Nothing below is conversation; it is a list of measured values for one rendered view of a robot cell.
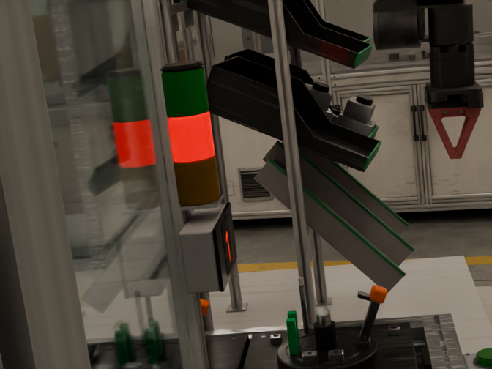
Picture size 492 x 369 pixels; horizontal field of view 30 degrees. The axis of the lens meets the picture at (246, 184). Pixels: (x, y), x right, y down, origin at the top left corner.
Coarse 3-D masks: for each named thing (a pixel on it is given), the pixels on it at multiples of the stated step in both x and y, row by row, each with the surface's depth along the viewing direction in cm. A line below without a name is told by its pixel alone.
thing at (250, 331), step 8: (360, 320) 143; (376, 320) 142; (384, 320) 142; (392, 320) 142; (400, 320) 141; (408, 320) 141; (416, 320) 140; (248, 328) 145; (256, 328) 145; (264, 328) 145; (272, 328) 144; (280, 328) 144; (312, 328) 142; (416, 328) 138; (208, 336) 145; (416, 336) 138; (424, 336) 138; (416, 344) 139; (424, 344) 138; (416, 352) 139
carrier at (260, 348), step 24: (288, 312) 128; (264, 336) 138; (288, 336) 125; (312, 336) 131; (336, 336) 127; (384, 336) 133; (408, 336) 132; (264, 360) 130; (288, 360) 124; (312, 360) 122; (336, 360) 121; (360, 360) 122; (384, 360) 125; (408, 360) 124
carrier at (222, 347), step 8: (216, 336) 141; (224, 336) 141; (232, 336) 140; (240, 336) 140; (248, 336) 140; (208, 344) 138; (216, 344) 138; (224, 344) 138; (232, 344) 137; (240, 344) 137; (248, 344) 140; (208, 352) 135; (216, 352) 135; (224, 352) 135; (232, 352) 134; (240, 352) 134; (216, 360) 132; (224, 360) 132; (232, 360) 132; (240, 360) 131; (216, 368) 129; (224, 368) 129; (232, 368) 129; (240, 368) 130
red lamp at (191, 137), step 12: (168, 120) 101; (180, 120) 100; (192, 120) 100; (204, 120) 101; (180, 132) 100; (192, 132) 100; (204, 132) 101; (180, 144) 101; (192, 144) 100; (204, 144) 101; (180, 156) 101; (192, 156) 101; (204, 156) 101
